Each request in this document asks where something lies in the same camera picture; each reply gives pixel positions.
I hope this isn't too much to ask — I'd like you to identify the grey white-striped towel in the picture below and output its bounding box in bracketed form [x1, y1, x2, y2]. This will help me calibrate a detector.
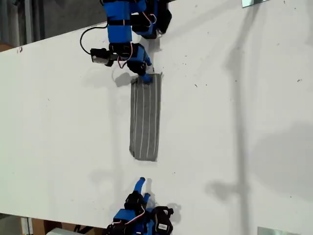
[129, 71, 164, 163]

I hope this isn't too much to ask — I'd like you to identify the white plastic box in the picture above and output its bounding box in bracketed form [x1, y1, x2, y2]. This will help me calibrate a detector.
[45, 227, 75, 235]

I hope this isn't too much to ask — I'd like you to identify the white table leg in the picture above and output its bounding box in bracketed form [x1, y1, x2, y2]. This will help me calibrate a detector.
[21, 216, 34, 235]

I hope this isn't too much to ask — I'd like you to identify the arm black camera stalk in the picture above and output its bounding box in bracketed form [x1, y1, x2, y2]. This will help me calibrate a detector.
[105, 50, 118, 67]

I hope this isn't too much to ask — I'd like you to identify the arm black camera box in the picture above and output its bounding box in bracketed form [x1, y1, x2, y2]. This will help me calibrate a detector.
[153, 206, 175, 233]
[89, 47, 110, 65]

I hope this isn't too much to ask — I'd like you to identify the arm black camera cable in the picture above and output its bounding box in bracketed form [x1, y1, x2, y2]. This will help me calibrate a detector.
[80, 23, 110, 54]

